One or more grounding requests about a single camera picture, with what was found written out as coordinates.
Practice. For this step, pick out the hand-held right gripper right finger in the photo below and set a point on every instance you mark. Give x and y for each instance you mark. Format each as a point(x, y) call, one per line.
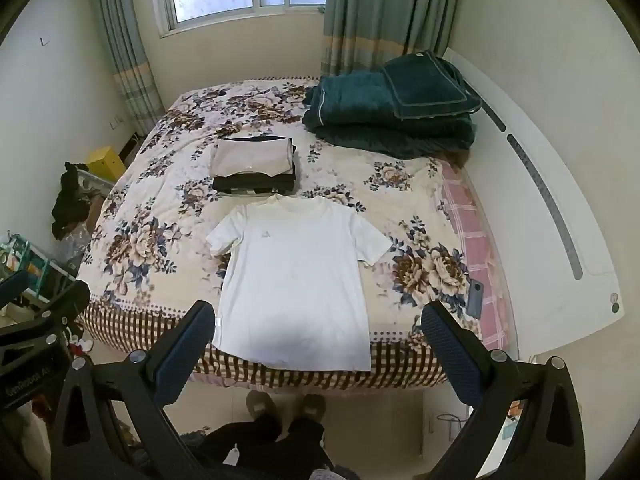
point(451, 355)

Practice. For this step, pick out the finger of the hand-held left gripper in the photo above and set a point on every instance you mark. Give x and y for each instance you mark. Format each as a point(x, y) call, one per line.
point(14, 282)
point(62, 302)

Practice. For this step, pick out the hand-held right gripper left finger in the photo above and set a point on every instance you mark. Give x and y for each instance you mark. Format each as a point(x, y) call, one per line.
point(184, 355)

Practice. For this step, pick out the white t-shirt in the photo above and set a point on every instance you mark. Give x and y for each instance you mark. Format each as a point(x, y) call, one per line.
point(295, 285)

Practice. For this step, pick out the grey smartphone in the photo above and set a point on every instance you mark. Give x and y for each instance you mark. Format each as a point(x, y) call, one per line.
point(475, 299)

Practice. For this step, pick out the grey slipper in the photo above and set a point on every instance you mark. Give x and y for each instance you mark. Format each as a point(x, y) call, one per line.
point(313, 405)
point(260, 404)

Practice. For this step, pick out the black clothing heap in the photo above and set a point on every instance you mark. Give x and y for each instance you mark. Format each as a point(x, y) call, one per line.
point(70, 205)

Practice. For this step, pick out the pink checked sheet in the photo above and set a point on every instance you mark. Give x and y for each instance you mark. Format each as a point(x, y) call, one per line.
point(475, 240)

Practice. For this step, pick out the person's black pants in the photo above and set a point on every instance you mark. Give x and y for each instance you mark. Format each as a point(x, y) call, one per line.
point(260, 445)

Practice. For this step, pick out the white storage crate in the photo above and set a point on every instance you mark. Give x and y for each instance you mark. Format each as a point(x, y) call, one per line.
point(97, 185)

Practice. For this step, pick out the floral bedspread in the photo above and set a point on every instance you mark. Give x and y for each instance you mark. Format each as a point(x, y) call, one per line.
point(160, 200)

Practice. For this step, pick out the yellow box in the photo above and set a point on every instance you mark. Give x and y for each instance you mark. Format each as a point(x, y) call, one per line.
point(105, 162)

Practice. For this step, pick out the white headboard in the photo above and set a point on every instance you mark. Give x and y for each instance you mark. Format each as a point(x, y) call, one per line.
point(545, 200)

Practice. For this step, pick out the teal folded blanket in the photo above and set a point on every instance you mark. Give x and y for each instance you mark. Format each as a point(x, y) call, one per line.
point(380, 120)

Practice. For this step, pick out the teal curtain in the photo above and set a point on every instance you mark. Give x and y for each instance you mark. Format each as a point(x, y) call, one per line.
point(385, 15)
point(127, 50)

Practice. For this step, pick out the teal pillow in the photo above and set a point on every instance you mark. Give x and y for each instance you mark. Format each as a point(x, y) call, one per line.
point(430, 85)

